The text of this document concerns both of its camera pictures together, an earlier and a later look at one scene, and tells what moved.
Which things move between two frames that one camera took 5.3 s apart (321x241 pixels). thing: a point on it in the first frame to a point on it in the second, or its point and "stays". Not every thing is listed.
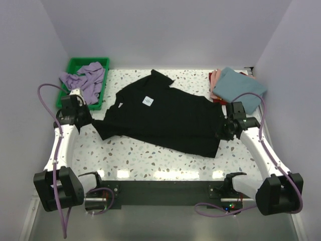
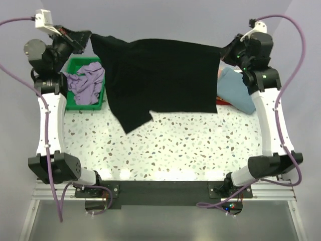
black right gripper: [221, 135] to [226, 51]
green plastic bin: [74, 65] stays
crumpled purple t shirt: [89, 79] stays
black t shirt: [171, 118] to [158, 75]
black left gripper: [89, 120] to [76, 40]
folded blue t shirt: [229, 84] stays
